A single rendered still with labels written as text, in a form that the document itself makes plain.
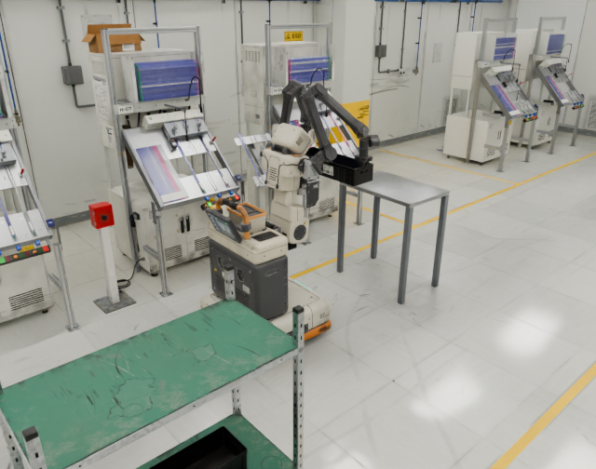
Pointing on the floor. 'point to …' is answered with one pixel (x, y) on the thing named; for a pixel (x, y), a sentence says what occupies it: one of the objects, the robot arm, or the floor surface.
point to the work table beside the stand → (384, 180)
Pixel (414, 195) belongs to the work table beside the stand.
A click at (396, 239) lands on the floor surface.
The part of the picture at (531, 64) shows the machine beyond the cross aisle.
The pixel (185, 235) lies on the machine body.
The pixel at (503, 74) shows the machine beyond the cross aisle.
